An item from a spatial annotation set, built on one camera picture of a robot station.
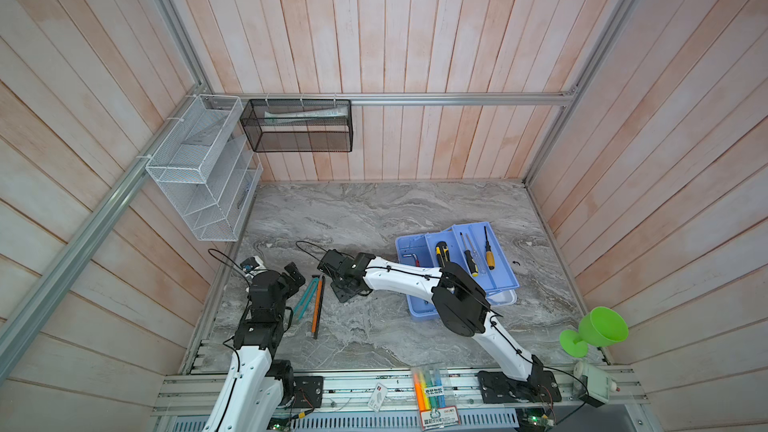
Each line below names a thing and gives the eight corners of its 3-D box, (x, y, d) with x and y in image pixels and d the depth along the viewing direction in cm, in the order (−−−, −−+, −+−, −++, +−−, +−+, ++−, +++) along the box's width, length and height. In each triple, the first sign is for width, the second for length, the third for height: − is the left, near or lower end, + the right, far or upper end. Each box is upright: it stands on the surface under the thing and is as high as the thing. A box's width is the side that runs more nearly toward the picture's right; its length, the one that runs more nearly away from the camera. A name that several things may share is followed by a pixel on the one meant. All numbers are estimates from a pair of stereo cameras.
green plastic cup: (562, 358, 81) (597, 340, 68) (551, 328, 86) (582, 306, 73) (594, 358, 81) (636, 340, 68) (581, 328, 86) (618, 306, 73)
